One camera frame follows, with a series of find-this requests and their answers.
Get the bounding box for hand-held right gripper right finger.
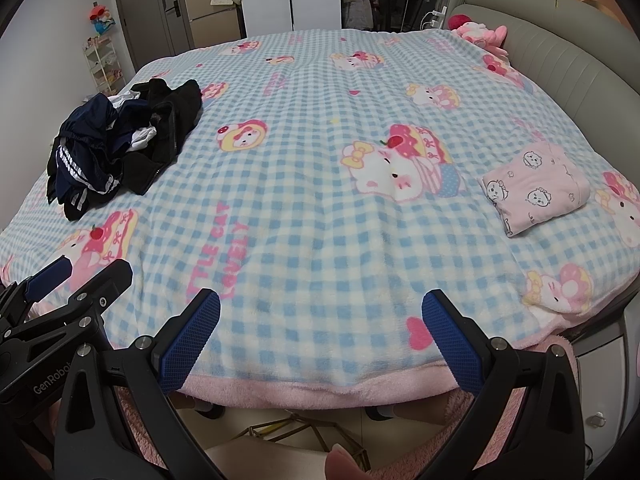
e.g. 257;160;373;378
421;289;588;480

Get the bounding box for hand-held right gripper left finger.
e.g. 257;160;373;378
52;287;236;480

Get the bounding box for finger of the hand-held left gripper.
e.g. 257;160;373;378
0;255;73;321
0;258;134;356

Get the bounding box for person's right hand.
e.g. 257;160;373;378
325;442;371;480

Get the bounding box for person's pink fleece clothing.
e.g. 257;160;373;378
112;337;581;480

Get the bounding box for white garment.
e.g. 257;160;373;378
107;91;159;154

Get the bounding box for white bedside cabinet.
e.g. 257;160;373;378
570;310;637;461

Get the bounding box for navy white-striped pants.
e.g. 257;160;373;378
47;94;151;221

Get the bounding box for pink printed folded garment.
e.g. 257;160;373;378
481;141;592;238

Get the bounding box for checked cartoon printed blanket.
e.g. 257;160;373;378
0;27;640;408

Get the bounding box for white shelf rack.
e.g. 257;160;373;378
82;35;126;98

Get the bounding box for red-hat doll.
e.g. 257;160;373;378
89;2;116;36

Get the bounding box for grey door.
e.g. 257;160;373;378
111;0;196;76

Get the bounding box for beige cabinet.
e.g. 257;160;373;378
182;0;242;47

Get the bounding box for grey padded bed headboard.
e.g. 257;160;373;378
447;0;640;241

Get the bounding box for pink plush toy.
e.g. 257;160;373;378
452;22;511;58

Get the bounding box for gold wire frame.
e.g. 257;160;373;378
235;412;371;471

